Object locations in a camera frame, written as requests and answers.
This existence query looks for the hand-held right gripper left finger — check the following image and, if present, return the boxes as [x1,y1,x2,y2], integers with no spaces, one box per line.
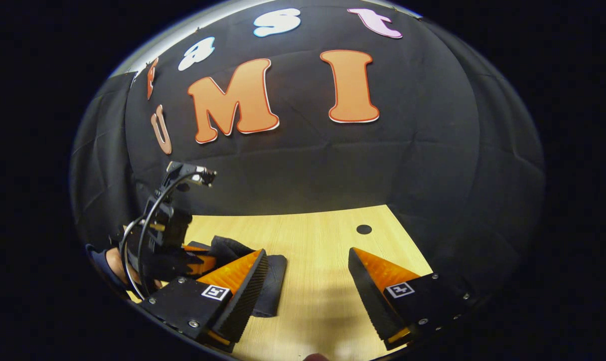
[147,248,269,346]

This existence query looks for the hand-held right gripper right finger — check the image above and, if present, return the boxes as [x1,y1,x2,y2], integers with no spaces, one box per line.
[348,247,477,351]

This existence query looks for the dark grey jeans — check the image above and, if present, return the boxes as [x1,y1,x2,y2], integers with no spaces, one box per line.
[188,236,287,318]

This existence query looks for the black backdrop cloth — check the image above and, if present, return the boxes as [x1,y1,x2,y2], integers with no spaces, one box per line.
[70,0,544,311]

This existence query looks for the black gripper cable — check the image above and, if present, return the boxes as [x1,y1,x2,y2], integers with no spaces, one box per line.
[120,170,206,301]

